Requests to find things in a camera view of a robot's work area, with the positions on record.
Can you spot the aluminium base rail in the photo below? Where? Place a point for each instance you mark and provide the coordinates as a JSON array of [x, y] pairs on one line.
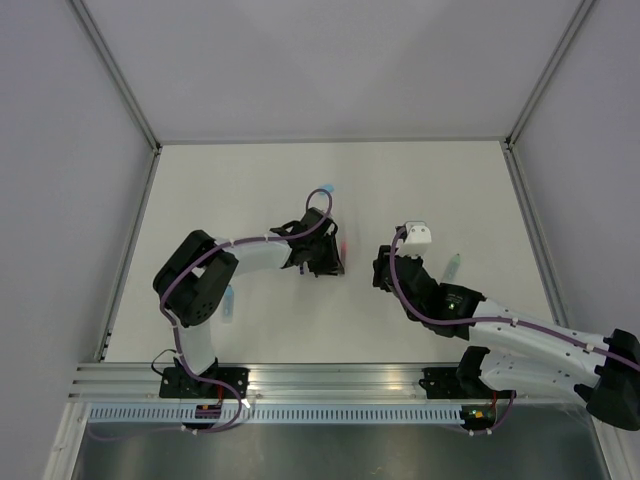
[[368, 383]]

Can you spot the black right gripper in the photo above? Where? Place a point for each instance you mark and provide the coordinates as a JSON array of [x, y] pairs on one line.
[[377, 264]]

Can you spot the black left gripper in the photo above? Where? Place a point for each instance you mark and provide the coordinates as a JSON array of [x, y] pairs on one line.
[[332, 266]]

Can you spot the green highlighter pen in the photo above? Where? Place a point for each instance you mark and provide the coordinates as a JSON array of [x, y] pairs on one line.
[[452, 268]]

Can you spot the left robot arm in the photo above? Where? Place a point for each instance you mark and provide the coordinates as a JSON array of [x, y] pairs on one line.
[[193, 282]]

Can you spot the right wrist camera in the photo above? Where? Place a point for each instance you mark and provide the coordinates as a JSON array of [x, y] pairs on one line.
[[416, 239]]

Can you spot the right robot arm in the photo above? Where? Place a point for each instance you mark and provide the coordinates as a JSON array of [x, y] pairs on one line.
[[508, 353]]

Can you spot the light blue highlighter cap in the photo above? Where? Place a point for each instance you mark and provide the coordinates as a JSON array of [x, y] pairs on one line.
[[327, 187]]

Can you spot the blue highlighter pen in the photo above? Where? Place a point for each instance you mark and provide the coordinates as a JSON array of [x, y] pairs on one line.
[[228, 305]]

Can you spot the white slotted cable duct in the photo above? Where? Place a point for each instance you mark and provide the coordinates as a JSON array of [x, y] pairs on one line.
[[422, 414]]

